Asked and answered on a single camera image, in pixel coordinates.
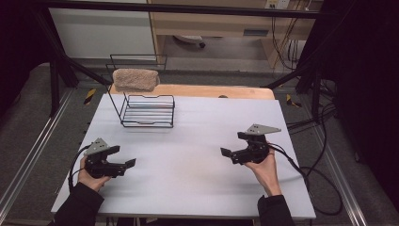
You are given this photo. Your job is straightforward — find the black metal frame strut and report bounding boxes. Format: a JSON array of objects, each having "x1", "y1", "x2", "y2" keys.
[
  {"x1": 31, "y1": 8, "x2": 113, "y2": 118},
  {"x1": 263, "y1": 60, "x2": 325, "y2": 124}
]

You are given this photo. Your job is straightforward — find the hanging desk cables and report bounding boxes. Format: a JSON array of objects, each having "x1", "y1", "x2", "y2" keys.
[{"x1": 270, "y1": 14, "x2": 299, "y2": 73}]

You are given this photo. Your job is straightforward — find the office chair base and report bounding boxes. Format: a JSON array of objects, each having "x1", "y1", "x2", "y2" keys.
[{"x1": 172, "y1": 34, "x2": 207, "y2": 49}]

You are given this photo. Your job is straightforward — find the black metal frame bar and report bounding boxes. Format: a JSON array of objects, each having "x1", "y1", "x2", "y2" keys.
[{"x1": 39, "y1": 0, "x2": 325, "y2": 20}]

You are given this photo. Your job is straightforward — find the hand-held gripper cable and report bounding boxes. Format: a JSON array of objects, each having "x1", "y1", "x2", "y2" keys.
[
  {"x1": 67, "y1": 144, "x2": 92, "y2": 193},
  {"x1": 267, "y1": 142, "x2": 343, "y2": 217}
]

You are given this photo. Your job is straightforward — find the person's left hand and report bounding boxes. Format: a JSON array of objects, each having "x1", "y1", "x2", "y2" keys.
[{"x1": 76, "y1": 155, "x2": 113, "y2": 193}]

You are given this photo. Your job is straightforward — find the white wall outlet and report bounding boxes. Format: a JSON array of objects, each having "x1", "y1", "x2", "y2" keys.
[{"x1": 264, "y1": 0, "x2": 292, "y2": 10}]

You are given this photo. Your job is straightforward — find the black wire rack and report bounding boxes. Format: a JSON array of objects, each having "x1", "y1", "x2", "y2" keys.
[{"x1": 105, "y1": 54, "x2": 176, "y2": 129}]

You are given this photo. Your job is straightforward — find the black floor cables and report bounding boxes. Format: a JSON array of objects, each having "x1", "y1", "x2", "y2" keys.
[{"x1": 286, "y1": 79, "x2": 339, "y2": 169}]

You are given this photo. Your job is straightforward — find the person's right hand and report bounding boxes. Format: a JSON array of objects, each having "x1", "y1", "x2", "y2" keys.
[{"x1": 244, "y1": 143, "x2": 283, "y2": 198}]

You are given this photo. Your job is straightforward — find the white cabinet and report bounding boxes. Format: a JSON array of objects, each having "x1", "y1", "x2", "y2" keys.
[{"x1": 48, "y1": 0, "x2": 157, "y2": 60}]

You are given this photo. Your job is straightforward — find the white foam sheet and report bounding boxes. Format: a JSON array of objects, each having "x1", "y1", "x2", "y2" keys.
[{"x1": 50, "y1": 93, "x2": 317, "y2": 220}]

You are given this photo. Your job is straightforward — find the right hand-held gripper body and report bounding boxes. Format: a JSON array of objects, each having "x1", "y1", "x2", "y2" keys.
[{"x1": 231, "y1": 123, "x2": 282, "y2": 166}]

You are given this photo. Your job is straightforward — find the black curtain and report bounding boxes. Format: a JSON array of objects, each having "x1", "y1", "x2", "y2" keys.
[
  {"x1": 321, "y1": 0, "x2": 399, "y2": 215},
  {"x1": 0, "y1": 0, "x2": 53, "y2": 114}
]

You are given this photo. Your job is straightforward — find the light wooden desk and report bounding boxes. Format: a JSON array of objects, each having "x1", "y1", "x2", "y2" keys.
[{"x1": 146, "y1": 0, "x2": 325, "y2": 70}]

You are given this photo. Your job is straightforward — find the left hand-held gripper cable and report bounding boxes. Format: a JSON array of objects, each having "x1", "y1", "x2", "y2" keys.
[{"x1": 67, "y1": 144, "x2": 92, "y2": 193}]

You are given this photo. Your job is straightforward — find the right hand-held gripper cable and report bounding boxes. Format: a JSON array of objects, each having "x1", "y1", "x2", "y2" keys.
[{"x1": 267, "y1": 142, "x2": 343, "y2": 217}]

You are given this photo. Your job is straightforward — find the aluminium floor rail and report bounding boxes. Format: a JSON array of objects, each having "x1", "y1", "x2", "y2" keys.
[
  {"x1": 309, "y1": 123, "x2": 369, "y2": 226},
  {"x1": 0, "y1": 89, "x2": 75, "y2": 218}
]

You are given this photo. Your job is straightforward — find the wooden table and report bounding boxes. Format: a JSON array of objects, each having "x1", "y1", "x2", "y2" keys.
[{"x1": 107, "y1": 82, "x2": 277, "y2": 101}]

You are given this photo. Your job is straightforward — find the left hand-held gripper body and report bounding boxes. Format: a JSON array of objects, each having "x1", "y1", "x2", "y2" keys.
[{"x1": 82, "y1": 137, "x2": 127, "y2": 180}]

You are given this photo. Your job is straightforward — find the yellow black floor tape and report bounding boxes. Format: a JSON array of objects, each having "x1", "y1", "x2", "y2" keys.
[
  {"x1": 83, "y1": 88, "x2": 97, "y2": 106},
  {"x1": 285, "y1": 93, "x2": 303, "y2": 109}
]

